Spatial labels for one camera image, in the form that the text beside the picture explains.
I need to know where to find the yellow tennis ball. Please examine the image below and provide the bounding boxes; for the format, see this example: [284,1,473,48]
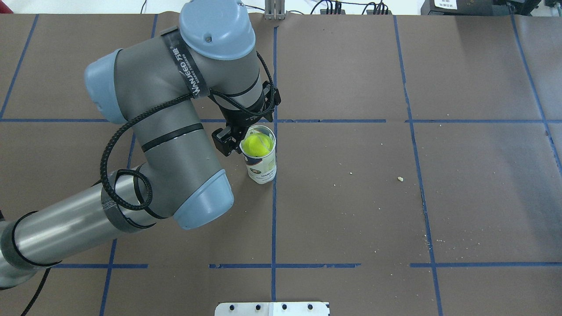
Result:
[242,133,274,158]

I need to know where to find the tennis ball can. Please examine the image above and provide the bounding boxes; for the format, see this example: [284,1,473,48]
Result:
[241,125,277,184]

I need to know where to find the black computer box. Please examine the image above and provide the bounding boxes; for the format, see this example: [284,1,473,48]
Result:
[420,0,512,16]

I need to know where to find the far black braided cable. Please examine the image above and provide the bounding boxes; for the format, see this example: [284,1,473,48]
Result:
[20,50,278,316]

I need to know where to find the aluminium frame post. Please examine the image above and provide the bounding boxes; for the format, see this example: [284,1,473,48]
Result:
[264,0,287,20]

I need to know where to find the white camera pillar mount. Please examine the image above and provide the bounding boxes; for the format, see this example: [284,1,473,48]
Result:
[214,301,331,316]

